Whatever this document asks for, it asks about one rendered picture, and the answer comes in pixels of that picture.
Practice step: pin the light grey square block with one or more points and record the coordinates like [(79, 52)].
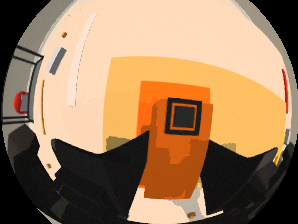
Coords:
[(287, 136), (280, 160)]

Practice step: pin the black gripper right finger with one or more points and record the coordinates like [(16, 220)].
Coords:
[(225, 173)]

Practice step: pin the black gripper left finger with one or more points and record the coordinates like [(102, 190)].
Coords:
[(118, 171)]

